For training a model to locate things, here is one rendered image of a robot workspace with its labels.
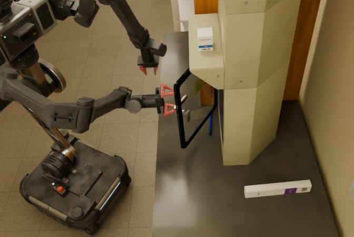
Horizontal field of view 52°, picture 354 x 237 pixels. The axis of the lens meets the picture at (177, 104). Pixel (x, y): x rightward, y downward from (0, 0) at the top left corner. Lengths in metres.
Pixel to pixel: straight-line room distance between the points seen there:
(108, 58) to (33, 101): 2.56
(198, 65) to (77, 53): 2.83
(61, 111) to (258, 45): 0.63
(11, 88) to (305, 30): 1.16
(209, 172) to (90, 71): 2.29
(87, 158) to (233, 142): 1.39
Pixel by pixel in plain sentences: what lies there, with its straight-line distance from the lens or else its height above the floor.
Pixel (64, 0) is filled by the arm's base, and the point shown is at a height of 1.49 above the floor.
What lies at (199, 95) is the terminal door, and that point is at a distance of 1.54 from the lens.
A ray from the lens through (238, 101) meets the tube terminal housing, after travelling 1.31.
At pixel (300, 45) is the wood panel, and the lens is 1.68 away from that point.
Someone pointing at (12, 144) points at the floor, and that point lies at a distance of 3.32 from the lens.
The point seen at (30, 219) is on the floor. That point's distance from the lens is 2.84.
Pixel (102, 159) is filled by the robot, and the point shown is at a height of 0.24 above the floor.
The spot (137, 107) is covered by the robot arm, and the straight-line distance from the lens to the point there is 1.45.
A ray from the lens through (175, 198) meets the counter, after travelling 1.56.
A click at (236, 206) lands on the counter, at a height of 0.94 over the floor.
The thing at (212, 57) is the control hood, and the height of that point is 1.51.
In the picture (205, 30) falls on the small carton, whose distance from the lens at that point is 1.25.
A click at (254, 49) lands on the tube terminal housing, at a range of 1.16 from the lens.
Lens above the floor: 2.30
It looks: 47 degrees down
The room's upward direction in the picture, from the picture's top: 7 degrees counter-clockwise
